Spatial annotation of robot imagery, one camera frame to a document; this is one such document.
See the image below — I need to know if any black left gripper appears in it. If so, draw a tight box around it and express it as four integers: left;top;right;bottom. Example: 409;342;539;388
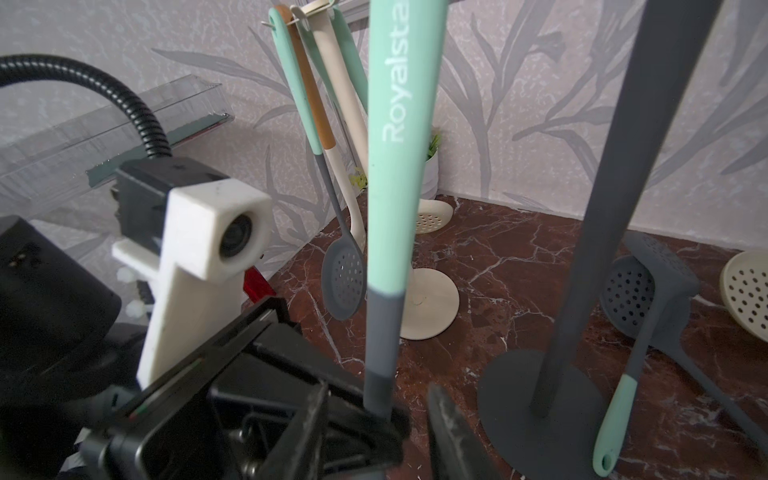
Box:
80;298;411;479

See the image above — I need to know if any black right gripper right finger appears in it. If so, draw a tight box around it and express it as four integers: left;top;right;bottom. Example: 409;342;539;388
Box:
427;383;501;479

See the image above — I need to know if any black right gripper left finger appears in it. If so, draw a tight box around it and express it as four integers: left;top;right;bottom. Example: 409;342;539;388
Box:
257;383;329;479

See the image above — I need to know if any cream skimmer wooden handle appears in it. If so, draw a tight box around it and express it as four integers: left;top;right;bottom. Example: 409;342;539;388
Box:
270;4;366;250

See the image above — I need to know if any grey slotted spatula mint handle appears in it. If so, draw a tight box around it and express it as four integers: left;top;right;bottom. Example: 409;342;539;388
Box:
592;231;699;477

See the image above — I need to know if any large grey skimmer mint handle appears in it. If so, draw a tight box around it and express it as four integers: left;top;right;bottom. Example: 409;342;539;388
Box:
364;1;449;419

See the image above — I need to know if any small grey skimmer mint handle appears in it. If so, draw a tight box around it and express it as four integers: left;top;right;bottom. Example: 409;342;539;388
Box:
290;1;368;172

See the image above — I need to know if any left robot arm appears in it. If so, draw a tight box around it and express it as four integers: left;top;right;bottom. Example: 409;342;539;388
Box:
1;54;411;479

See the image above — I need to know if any dark grey utensil rack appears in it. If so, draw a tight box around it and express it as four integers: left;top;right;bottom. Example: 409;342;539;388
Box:
477;1;721;479

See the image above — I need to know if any cream utensil rack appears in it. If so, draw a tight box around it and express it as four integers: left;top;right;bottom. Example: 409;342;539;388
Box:
290;0;461;342

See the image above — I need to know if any red spray bottle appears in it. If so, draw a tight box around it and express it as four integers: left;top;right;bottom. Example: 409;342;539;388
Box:
243;267;276;304

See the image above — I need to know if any white pot with flowers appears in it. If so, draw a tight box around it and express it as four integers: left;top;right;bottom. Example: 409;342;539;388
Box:
348;129;442;200

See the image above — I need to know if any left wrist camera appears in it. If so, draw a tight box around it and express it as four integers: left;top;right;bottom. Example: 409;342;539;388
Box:
112;157;273;388

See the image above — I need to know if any grey skimmer all grey handle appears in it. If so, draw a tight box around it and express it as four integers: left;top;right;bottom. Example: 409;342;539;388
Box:
599;256;767;453

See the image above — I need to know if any clear plastic wall tray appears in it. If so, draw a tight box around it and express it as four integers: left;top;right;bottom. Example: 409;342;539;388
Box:
1;75;234;219

